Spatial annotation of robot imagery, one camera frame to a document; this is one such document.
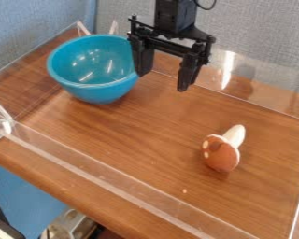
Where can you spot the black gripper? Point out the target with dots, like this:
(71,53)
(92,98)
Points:
(171,32)

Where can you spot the brown toy mushroom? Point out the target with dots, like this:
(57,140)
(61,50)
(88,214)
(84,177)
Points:
(219,149)

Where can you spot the blue bowl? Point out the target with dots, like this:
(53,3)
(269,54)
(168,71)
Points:
(93,68)

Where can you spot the clear acrylic barrier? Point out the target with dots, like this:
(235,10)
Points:
(124,161)

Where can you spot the white power strip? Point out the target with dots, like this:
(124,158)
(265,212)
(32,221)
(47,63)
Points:
(72,225)

